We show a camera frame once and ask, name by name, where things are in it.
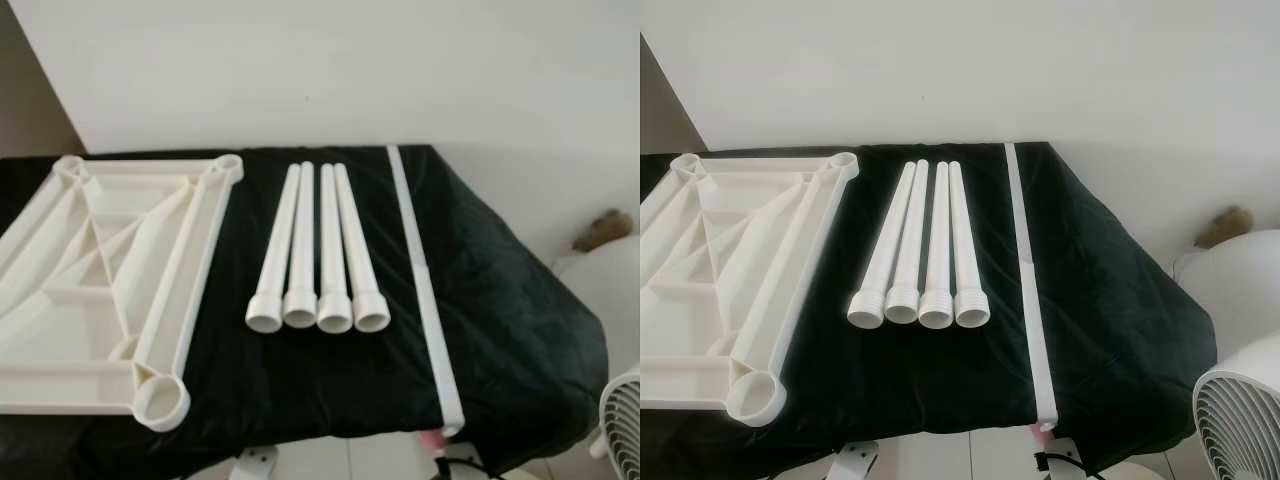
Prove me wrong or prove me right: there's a white plastic table top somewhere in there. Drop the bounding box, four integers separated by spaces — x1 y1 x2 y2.
0 153 244 433
640 152 860 429

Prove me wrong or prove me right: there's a white plastic table leg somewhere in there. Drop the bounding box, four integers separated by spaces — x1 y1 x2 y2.
334 164 392 334
283 162 319 330
948 161 992 329
846 160 930 330
884 160 931 325
245 164 301 334
316 163 354 335
918 161 955 331

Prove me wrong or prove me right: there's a brown fuzzy object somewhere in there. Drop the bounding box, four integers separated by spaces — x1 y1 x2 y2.
1195 205 1256 251
572 208 633 253

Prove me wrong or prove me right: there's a white round appliance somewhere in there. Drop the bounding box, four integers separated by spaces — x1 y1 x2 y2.
553 235 641 371
1172 230 1280 366

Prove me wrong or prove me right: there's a white tape strip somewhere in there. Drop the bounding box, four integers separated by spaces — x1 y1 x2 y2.
1003 142 1059 433
386 146 467 438

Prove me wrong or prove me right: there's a black floor cable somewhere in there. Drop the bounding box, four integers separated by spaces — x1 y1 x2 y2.
1035 450 1101 480
433 455 486 480

